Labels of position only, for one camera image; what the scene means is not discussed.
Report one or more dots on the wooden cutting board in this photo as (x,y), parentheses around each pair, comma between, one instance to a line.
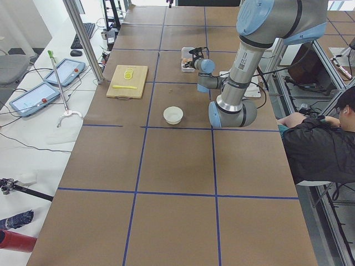
(138,80)

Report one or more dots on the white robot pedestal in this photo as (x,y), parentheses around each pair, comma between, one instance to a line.
(253,91)

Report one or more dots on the black computer mouse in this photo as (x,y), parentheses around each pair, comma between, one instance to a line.
(76,53)

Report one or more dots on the clear plastic egg box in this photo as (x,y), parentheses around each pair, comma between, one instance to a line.
(186,66)

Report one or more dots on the white round bowl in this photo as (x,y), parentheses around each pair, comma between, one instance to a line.
(173,115)

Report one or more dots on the reacher grabber stick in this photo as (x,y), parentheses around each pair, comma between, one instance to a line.
(67,111)

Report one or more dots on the far teach pendant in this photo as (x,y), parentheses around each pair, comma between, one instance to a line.
(68,70)

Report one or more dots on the yellow plastic knife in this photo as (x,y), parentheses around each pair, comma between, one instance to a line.
(124,87)

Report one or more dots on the aluminium frame post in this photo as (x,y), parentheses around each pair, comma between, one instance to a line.
(84,39)

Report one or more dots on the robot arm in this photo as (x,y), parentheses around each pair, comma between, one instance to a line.
(259,23)

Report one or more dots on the seated person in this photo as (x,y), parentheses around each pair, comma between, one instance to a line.
(321,149)

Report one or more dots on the black tripod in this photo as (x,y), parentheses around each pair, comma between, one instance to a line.
(8,185)

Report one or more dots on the teach pendant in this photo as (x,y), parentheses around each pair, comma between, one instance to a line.
(35,99)
(68,70)

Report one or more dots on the folded blue umbrella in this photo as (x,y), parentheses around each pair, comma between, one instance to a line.
(17,221)

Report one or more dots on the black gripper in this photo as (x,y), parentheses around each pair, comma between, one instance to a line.
(191,64)

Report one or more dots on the near teach pendant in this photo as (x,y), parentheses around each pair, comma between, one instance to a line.
(35,99)

